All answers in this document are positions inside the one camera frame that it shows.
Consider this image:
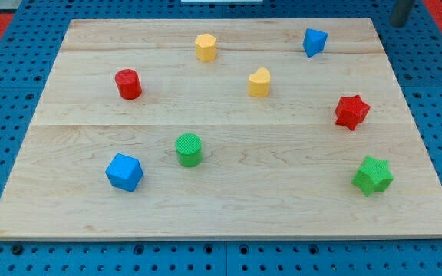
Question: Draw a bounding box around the yellow heart block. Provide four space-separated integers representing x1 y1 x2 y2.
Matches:
248 67 271 97

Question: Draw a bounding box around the blue triangle block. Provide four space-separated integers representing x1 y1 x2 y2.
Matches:
302 28 328 58

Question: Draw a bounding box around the green cylinder block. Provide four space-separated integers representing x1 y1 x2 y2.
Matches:
175 133 203 167

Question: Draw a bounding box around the wooden board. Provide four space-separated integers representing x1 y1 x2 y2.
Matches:
0 18 442 242

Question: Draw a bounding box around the yellow hexagon block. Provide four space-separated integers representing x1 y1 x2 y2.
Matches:
195 33 216 62

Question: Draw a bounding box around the blue cube block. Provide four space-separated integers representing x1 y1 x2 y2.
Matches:
105 153 143 192

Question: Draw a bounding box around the red cylinder block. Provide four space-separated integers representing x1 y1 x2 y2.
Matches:
114 68 142 100

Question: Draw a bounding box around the red star block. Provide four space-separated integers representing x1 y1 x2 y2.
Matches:
335 95 371 131

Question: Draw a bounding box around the green star block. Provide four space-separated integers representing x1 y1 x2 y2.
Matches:
351 156 394 197

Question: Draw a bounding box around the grey cylindrical robot tool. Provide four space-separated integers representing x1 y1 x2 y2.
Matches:
388 0 417 28

